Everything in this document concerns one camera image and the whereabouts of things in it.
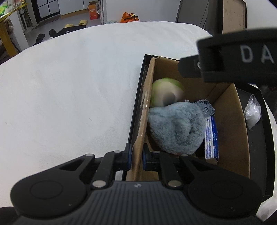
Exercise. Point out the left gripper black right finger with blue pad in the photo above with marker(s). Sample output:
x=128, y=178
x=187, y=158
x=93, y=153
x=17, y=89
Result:
x=175, y=171

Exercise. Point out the orange cardboard carton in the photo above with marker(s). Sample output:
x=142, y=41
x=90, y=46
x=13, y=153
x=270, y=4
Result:
x=93, y=8

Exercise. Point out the orange bag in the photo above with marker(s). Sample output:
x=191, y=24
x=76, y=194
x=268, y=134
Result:
x=129, y=17

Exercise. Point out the blue tissue pack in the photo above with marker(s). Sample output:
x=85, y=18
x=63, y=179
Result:
x=211, y=141

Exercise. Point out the wooden board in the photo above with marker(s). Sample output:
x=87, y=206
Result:
x=234, y=16

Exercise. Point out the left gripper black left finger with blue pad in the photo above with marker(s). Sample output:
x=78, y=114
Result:
x=101, y=171

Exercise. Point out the grey fluffy plush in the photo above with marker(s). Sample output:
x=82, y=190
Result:
x=178, y=128

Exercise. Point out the black tray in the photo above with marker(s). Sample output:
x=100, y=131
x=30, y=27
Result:
x=261, y=143

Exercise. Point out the yellow metal shelf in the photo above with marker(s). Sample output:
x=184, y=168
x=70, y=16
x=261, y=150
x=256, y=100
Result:
x=5, y=38

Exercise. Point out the yellow slippers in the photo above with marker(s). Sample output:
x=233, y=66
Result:
x=81, y=23

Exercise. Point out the clear bag of white filling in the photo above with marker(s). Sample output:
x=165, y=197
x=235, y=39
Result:
x=252, y=112

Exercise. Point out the burger plush toy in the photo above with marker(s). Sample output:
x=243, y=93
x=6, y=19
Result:
x=166, y=91

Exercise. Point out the small grey knitted toy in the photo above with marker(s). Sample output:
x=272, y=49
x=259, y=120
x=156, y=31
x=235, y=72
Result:
x=205, y=107

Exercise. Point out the brown cardboard box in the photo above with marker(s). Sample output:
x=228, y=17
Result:
x=230, y=121

